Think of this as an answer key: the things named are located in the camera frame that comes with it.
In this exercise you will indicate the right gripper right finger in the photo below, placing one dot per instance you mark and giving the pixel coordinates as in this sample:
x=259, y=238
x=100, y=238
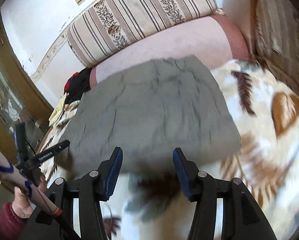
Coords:
x=203, y=189

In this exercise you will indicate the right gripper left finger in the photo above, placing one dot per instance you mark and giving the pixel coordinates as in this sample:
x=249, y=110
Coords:
x=94, y=187

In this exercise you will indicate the grey quilted hooded jacket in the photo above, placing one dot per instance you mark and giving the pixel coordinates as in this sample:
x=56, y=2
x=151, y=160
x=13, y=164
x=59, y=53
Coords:
x=148, y=110

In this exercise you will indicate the black and red clothes pile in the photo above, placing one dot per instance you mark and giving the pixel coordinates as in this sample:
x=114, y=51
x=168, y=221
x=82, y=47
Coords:
x=77, y=85

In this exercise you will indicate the person's left hand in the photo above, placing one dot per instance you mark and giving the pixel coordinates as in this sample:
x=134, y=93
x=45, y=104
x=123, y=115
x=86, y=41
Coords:
x=21, y=205

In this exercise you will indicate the pale yellow cloth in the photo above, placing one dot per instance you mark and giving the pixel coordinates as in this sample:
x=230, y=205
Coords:
x=58, y=110

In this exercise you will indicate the wooden door with glass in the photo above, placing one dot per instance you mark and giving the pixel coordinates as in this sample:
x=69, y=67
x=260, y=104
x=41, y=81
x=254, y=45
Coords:
x=20, y=102

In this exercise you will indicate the leaf print fleece blanket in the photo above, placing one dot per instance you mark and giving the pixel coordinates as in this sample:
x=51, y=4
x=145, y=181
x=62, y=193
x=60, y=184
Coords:
x=266, y=114

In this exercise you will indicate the pink cylindrical bolster pillow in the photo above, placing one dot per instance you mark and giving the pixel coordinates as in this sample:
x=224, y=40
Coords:
x=214, y=40

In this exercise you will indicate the striped floral side cushion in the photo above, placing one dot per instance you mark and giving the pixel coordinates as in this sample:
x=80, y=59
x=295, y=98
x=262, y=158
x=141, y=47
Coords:
x=277, y=39

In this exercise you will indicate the striped floral back cushion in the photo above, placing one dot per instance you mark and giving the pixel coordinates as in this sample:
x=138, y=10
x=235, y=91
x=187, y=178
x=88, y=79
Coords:
x=109, y=26

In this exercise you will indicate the pink sofa backrest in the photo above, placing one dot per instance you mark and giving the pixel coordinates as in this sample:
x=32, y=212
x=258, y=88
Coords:
x=243, y=14

